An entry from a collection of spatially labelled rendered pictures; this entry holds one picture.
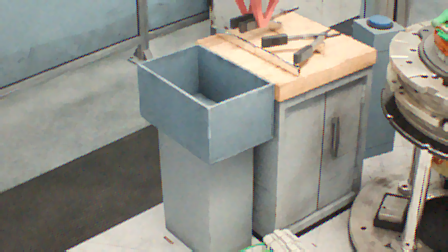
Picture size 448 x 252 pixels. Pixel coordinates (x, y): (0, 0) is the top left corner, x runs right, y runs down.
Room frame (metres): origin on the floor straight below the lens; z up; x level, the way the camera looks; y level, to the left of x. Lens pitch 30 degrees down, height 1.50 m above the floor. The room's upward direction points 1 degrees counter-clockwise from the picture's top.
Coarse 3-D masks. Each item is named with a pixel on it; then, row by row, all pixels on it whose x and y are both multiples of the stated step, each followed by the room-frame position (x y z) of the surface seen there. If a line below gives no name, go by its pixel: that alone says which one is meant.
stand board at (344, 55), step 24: (288, 24) 1.05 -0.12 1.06; (312, 24) 1.05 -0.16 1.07; (216, 48) 0.96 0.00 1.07; (240, 48) 0.96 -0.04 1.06; (264, 48) 0.96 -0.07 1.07; (288, 48) 0.96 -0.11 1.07; (336, 48) 0.96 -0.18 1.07; (360, 48) 0.96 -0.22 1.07; (264, 72) 0.88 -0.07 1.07; (312, 72) 0.88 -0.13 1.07; (336, 72) 0.90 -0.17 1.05; (288, 96) 0.85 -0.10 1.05
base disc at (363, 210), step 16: (384, 176) 1.00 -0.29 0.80; (400, 176) 1.00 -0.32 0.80; (432, 176) 1.00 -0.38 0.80; (368, 192) 0.96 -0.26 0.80; (384, 192) 0.96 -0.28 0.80; (400, 192) 0.95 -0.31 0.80; (432, 192) 0.95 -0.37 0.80; (352, 208) 0.92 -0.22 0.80; (368, 208) 0.91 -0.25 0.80; (352, 224) 0.87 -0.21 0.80; (368, 224) 0.87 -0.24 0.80; (368, 240) 0.83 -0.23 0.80; (384, 240) 0.83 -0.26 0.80
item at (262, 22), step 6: (252, 0) 0.96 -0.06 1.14; (258, 0) 0.96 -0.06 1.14; (270, 0) 0.99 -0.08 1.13; (276, 0) 0.99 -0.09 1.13; (252, 6) 0.97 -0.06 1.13; (258, 6) 0.97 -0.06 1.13; (270, 6) 0.99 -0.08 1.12; (258, 12) 0.97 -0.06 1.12; (270, 12) 0.99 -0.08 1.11; (258, 18) 0.98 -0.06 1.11; (264, 18) 0.99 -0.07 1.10; (258, 24) 0.98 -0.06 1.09; (264, 24) 0.99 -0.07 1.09
